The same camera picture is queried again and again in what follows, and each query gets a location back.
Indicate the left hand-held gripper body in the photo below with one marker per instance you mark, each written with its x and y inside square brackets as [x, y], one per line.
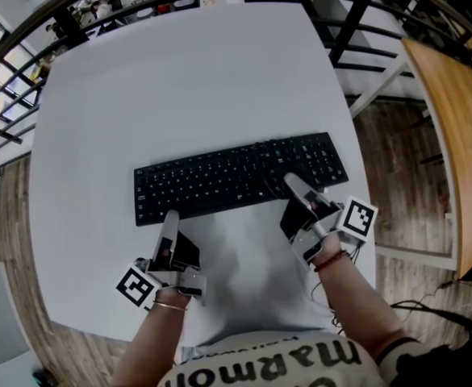
[167, 262]

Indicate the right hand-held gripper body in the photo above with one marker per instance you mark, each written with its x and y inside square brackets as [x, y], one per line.
[320, 226]

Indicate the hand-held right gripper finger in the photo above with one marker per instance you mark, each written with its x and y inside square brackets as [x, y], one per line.
[298, 188]

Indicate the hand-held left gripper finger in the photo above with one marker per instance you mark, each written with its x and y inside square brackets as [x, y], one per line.
[171, 224]

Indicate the black keyboard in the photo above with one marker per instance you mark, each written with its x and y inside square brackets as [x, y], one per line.
[203, 184]

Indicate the person's right forearm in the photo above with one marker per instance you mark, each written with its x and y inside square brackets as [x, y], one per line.
[352, 305]

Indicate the person's left forearm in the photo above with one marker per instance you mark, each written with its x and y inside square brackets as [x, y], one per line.
[155, 337]

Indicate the white desk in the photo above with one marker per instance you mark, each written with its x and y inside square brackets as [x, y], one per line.
[179, 95]

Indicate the thin gold bangle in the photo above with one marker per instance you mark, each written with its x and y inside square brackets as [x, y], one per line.
[171, 306]

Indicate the white printed shirt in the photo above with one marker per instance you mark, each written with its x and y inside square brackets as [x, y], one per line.
[268, 361]

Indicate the black metal railing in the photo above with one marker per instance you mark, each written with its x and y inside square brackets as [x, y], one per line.
[350, 22]

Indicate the grid window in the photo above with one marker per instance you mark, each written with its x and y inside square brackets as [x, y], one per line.
[1, 83]

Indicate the wooden table with white frame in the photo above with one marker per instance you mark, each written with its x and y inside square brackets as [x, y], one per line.
[457, 127]

